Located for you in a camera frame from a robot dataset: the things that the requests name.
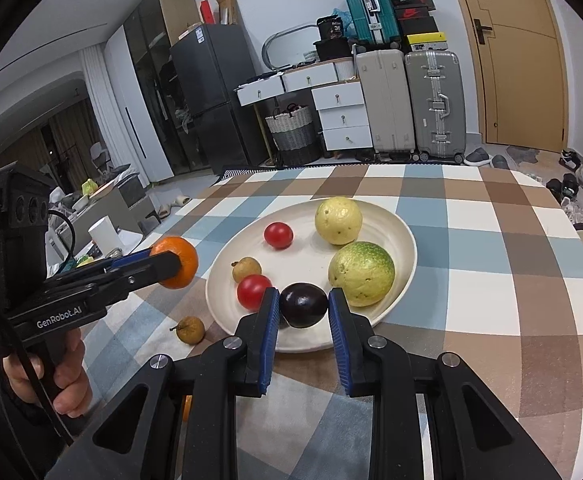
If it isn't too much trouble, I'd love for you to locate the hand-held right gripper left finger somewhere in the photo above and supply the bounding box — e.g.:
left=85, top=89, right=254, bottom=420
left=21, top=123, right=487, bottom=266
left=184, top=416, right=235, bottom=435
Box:
left=46, top=287, right=281, bottom=480

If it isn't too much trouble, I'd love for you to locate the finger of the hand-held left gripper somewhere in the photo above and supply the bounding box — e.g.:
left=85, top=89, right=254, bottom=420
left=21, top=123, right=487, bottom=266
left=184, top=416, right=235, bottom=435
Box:
left=46, top=247, right=154, bottom=287
left=92, top=252, right=182, bottom=307

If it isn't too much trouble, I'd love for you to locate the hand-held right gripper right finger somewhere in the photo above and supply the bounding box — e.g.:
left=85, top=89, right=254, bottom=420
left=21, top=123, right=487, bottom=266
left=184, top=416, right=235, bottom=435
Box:
left=328, top=287, right=565, bottom=480

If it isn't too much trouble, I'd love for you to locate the red tomato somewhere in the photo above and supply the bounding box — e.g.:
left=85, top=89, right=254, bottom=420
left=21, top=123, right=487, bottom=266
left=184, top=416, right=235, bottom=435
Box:
left=264, top=221, right=295, bottom=251
left=236, top=274, right=273, bottom=312

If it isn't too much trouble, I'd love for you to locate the dark purple plum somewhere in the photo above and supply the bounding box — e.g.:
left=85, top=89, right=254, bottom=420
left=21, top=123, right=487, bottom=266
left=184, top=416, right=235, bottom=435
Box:
left=278, top=282, right=329, bottom=330

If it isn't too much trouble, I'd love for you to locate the green round melon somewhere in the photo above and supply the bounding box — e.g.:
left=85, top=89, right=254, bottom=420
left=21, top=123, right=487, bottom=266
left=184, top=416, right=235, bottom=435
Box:
left=328, top=241, right=396, bottom=308

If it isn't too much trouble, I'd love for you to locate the small brown longan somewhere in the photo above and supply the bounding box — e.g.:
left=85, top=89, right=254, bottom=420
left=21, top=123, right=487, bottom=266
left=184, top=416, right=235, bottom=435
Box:
left=170, top=316, right=206, bottom=345
left=231, top=256, right=263, bottom=283

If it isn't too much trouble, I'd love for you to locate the cream round plate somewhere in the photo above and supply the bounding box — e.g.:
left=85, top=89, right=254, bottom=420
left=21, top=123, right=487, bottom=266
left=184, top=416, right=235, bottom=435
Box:
left=205, top=197, right=418, bottom=354

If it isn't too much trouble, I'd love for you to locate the yellow guava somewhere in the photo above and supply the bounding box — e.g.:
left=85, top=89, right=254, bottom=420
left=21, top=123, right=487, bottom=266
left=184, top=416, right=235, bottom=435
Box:
left=314, top=196, right=363, bottom=247

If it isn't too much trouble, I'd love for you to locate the person's left forearm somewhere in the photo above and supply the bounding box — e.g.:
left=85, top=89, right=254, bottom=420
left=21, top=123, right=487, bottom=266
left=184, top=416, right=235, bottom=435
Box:
left=0, top=385, right=87, bottom=480

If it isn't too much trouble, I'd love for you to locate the person's left hand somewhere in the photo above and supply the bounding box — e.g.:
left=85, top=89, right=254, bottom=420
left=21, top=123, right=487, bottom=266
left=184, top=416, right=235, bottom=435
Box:
left=2, top=327, right=95, bottom=420

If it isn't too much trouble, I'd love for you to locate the white cylinder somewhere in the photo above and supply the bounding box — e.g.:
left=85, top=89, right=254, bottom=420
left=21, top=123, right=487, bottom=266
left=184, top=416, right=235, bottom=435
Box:
left=88, top=215, right=121, bottom=256

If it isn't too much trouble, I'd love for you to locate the grey low cabinet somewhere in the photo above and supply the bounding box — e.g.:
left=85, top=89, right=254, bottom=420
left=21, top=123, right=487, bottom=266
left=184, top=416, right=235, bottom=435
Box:
left=71, top=167, right=154, bottom=246

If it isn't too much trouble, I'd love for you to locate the pair of beige slippers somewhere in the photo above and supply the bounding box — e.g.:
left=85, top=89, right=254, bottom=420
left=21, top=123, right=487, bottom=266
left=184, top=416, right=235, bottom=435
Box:
left=156, top=195, right=191, bottom=218

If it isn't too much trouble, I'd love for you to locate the grey office chair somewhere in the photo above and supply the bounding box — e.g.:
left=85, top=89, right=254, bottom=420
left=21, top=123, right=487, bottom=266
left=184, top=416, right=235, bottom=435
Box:
left=90, top=142, right=112, bottom=176

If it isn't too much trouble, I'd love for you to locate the striped rug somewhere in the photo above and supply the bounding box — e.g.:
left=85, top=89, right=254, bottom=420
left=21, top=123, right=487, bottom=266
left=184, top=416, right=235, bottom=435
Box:
left=218, top=162, right=465, bottom=183

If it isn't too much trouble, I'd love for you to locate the brown curtain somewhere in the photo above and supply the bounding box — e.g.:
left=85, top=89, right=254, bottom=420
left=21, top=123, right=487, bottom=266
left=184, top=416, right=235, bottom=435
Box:
left=1, top=105, right=97, bottom=176

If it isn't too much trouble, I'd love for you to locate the white wardrobe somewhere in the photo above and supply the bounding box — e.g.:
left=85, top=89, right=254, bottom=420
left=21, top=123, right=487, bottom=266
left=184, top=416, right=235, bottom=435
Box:
left=104, top=27, right=164, bottom=186

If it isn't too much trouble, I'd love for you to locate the white curtain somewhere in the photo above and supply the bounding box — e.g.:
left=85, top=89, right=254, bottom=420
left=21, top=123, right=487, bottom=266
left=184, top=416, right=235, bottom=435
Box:
left=81, top=45, right=122, bottom=181

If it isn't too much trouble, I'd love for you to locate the dark glass door wardrobe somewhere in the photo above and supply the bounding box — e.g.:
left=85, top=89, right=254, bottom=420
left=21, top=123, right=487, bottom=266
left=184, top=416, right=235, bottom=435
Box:
left=124, top=0, right=202, bottom=183

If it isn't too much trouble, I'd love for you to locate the black refrigerator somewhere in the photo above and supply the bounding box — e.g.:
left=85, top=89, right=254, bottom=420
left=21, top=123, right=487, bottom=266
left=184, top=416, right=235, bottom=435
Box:
left=170, top=23, right=267, bottom=176

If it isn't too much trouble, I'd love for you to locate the woven laundry basket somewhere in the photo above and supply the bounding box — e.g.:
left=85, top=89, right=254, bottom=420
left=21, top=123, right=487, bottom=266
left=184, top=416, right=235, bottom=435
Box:
left=264, top=104, right=321, bottom=166

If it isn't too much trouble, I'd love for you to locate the white dressing table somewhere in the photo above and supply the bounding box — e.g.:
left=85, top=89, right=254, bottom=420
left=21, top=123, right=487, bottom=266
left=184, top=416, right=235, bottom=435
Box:
left=235, top=57, right=373, bottom=158

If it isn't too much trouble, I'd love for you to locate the beige suitcase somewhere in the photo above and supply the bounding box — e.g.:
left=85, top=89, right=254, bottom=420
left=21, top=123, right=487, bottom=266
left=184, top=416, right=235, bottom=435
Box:
left=355, top=49, right=417, bottom=161

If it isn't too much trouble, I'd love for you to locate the silver suitcase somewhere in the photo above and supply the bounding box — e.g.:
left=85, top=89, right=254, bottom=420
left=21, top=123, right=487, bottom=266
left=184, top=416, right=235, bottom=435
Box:
left=404, top=50, right=467, bottom=163

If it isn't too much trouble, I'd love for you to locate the grey floor mat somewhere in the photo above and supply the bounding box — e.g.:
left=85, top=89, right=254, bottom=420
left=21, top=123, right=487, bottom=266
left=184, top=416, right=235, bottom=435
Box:
left=506, top=145, right=539, bottom=163

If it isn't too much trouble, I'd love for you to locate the oval mirror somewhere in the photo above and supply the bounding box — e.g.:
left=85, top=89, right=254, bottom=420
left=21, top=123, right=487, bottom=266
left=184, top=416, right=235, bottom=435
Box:
left=262, top=22, right=319, bottom=71

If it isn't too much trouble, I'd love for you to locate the cardboard box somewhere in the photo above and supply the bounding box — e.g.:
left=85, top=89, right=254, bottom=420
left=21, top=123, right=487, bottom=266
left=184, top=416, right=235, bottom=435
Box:
left=215, top=0, right=239, bottom=26

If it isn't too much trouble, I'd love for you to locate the black storage box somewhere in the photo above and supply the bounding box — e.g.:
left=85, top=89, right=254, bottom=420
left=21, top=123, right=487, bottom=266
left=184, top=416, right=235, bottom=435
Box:
left=314, top=39, right=355, bottom=63

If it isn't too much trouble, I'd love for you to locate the pile of shoes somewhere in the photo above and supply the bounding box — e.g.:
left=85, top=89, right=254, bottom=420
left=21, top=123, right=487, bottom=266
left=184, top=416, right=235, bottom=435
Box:
left=544, top=147, right=583, bottom=226

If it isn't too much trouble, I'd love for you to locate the black printed bag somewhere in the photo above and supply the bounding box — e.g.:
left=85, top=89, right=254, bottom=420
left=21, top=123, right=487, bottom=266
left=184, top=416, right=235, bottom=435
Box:
left=317, top=16, right=346, bottom=42

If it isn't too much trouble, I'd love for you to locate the yellow shoe box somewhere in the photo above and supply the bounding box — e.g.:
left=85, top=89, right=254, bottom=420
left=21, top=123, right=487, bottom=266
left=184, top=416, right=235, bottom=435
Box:
left=405, top=31, right=447, bottom=52

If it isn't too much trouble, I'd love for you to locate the blue plastic bag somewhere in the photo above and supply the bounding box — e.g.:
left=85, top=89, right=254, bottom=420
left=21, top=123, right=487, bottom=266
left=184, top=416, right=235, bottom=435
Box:
left=332, top=7, right=357, bottom=38

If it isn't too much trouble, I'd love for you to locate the wooden door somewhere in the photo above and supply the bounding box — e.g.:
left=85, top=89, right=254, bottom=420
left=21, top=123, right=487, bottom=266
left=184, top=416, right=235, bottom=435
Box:
left=444, top=0, right=569, bottom=153

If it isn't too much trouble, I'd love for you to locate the teal suitcase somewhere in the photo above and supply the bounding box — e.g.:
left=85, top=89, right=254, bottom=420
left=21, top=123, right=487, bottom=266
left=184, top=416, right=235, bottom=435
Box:
left=339, top=0, right=402, bottom=46

